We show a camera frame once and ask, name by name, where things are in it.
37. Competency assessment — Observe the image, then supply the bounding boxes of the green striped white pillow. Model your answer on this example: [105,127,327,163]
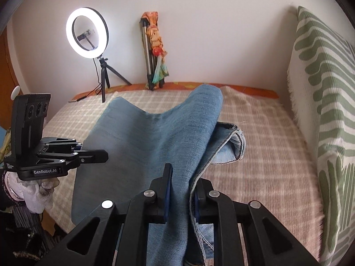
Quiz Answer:
[287,6,355,266]

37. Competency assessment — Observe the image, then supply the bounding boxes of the grey striped garment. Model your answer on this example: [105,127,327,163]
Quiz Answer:
[0,203,67,266]

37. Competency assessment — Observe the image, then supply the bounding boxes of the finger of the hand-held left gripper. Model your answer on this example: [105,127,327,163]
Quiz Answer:
[75,150,109,163]

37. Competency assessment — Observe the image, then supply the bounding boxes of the folded silver tripod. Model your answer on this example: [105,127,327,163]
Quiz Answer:
[140,17,165,91]

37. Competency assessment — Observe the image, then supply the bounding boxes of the black ring light cable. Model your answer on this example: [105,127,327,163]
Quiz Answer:
[68,58,103,103]

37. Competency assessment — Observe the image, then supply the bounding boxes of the orange patterned bedsheet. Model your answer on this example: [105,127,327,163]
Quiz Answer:
[69,81,279,103]

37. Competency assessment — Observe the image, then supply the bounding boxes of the small black tripod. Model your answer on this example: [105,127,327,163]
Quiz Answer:
[98,58,132,103]

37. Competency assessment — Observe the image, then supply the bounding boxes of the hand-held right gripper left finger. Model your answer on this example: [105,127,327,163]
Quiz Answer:
[36,163,174,266]

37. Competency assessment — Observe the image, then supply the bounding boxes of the round ring light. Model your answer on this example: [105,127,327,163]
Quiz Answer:
[66,7,109,59]

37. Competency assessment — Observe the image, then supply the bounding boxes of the brown wooden panel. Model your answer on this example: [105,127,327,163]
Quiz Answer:
[0,33,28,133]

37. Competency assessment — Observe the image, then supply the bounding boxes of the light blue denim pants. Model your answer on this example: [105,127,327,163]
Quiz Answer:
[71,84,247,266]

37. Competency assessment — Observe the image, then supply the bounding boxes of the person's left hand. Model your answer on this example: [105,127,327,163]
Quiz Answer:
[6,172,60,214]

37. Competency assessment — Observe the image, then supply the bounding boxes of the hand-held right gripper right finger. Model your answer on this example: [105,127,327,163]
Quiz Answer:
[191,178,322,266]

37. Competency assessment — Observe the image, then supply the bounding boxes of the beige checkered blanket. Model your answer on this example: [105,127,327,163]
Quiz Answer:
[41,84,325,264]

